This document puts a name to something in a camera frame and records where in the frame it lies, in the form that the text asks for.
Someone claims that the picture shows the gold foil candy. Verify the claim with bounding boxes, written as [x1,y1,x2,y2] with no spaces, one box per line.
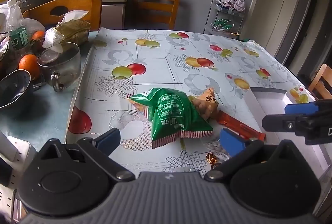
[206,152,219,169]

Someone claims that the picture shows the dark metal bowl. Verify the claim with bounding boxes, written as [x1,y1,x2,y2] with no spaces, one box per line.
[1,69,34,117]

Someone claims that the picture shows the white power strip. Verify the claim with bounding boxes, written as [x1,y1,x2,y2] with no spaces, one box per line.
[1,132,36,217]

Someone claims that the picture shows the wooden chair at left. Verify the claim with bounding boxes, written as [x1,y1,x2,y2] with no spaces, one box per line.
[23,0,102,31]

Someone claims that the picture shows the wooden chair at right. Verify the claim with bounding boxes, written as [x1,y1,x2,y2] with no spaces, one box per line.
[308,64,332,99]

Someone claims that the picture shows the glass measuring cup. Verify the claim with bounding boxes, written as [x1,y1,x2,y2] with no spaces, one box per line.
[37,42,81,92]

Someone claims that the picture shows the orange fruit near cup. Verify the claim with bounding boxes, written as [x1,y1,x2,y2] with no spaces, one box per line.
[18,54,40,79]

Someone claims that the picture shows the metal rolling cart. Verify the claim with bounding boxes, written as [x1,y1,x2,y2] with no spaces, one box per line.
[203,0,245,40]

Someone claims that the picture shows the white shallow cardboard box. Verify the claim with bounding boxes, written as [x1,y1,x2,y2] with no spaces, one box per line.
[243,87,331,177]

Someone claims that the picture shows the green snack bag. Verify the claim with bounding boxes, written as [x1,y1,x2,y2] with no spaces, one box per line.
[128,88,213,149]

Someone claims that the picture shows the clear sunflower seed packet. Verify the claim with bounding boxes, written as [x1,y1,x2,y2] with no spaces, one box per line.
[202,137,230,163]

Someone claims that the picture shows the wooden chair at back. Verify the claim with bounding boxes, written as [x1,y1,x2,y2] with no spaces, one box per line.
[133,0,180,30]

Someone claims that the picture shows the wooden chair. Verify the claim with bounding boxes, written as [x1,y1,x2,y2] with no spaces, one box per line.
[133,0,180,30]
[308,64,332,99]
[23,0,102,31]

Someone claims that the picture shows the green candies on cart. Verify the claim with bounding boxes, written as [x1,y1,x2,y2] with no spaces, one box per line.
[211,18,234,31]

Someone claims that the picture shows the fruit pattern tablecloth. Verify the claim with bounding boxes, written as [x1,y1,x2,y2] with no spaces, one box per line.
[65,28,314,174]

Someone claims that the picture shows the tissue pack with wrapper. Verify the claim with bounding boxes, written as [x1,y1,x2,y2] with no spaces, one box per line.
[42,10,91,48]

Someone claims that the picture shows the white cabinet under machine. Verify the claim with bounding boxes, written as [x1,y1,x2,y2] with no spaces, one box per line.
[100,0,127,29]

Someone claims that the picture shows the orange peanut snack bag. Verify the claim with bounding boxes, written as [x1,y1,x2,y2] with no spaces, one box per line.
[191,87,218,121]

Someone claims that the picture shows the plastic water bottle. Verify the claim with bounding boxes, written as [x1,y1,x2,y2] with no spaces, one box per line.
[6,0,29,57]

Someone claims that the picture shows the long orange stick packet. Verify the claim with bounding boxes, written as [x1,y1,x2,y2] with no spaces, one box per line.
[216,110,266,141]

